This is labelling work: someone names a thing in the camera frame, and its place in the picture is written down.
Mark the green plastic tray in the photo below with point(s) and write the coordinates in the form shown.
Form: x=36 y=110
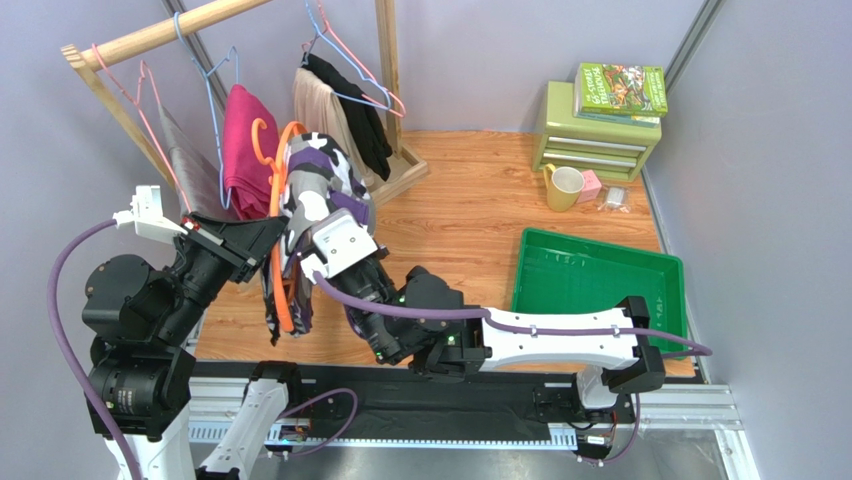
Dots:
x=561 y=274

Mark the beige trousers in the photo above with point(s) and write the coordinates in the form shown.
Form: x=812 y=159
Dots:
x=319 y=109

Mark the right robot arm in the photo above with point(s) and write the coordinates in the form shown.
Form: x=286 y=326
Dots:
x=429 y=325

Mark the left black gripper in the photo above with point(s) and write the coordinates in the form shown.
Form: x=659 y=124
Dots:
x=241 y=243

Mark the purple camouflage trousers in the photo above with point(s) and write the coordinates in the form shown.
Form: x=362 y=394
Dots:
x=321 y=179

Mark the pink trousers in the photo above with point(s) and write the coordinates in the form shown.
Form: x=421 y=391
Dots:
x=245 y=177

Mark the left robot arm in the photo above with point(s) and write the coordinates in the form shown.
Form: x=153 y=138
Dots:
x=138 y=389

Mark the green treehouse book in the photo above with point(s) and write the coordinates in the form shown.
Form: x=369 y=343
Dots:
x=626 y=90

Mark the black trousers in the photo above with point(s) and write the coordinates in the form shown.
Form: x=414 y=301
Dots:
x=363 y=120

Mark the pink small box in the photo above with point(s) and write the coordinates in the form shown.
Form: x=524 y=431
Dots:
x=591 y=187

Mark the small clear plastic bag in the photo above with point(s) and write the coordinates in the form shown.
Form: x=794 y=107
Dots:
x=614 y=198

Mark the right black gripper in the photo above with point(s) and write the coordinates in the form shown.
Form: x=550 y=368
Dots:
x=363 y=275

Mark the grey trousers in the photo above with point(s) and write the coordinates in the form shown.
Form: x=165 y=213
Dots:
x=195 y=174

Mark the light blue wire hanger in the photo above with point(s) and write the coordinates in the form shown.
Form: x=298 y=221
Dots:
x=217 y=99

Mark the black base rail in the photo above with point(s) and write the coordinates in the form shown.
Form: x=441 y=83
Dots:
x=393 y=404

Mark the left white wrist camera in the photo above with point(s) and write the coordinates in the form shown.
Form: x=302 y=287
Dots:
x=145 y=214

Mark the green drawer cabinet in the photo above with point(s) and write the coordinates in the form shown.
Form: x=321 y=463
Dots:
x=614 y=151

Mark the yellow mug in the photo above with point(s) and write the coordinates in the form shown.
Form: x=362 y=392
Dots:
x=563 y=186

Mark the pink wire hanger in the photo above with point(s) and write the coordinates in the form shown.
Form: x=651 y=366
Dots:
x=146 y=76

